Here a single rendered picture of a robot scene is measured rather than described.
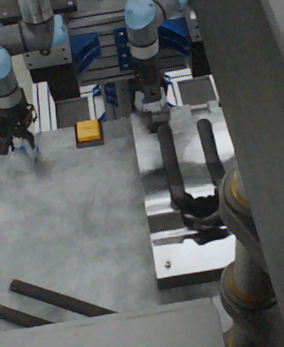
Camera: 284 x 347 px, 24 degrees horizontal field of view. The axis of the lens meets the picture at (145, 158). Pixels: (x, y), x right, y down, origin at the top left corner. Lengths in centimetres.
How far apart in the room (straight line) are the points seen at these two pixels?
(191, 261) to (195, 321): 75
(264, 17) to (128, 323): 55
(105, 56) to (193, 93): 74
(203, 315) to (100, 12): 138
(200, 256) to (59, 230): 39
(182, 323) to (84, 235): 91
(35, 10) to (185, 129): 50
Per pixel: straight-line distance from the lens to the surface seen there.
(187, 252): 161
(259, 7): 39
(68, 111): 284
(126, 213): 175
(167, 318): 86
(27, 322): 160
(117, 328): 86
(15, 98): 170
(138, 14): 167
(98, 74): 222
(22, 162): 186
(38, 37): 171
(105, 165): 186
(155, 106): 191
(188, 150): 176
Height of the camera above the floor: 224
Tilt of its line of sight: 51 degrees down
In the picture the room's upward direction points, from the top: 8 degrees counter-clockwise
